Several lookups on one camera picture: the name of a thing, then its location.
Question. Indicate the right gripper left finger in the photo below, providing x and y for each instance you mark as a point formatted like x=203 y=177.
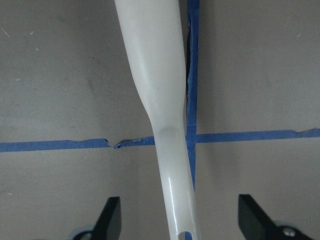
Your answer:
x=108 y=225

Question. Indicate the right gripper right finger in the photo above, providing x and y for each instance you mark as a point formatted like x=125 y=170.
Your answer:
x=255 y=224

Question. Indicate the white brush black bristles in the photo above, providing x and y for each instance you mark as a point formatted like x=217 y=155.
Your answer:
x=153 y=40

